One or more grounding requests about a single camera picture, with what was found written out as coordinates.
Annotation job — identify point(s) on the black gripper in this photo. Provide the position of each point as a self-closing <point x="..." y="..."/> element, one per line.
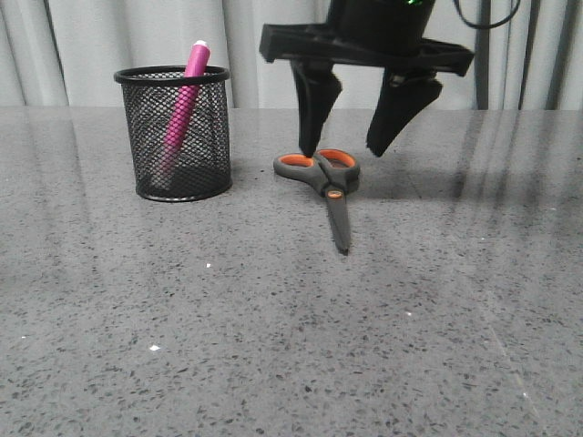
<point x="387" y="34"/>

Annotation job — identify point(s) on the black mesh pen cup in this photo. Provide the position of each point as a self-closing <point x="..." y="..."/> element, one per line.
<point x="203" y="168"/>

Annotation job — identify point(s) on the magenta marker pen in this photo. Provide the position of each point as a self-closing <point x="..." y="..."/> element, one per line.
<point x="182" y="112"/>

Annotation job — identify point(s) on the grey orange scissors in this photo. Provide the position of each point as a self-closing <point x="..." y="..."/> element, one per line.
<point x="333" y="174"/>

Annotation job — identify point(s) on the grey curtain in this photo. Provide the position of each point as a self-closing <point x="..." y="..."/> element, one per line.
<point x="65" y="53"/>

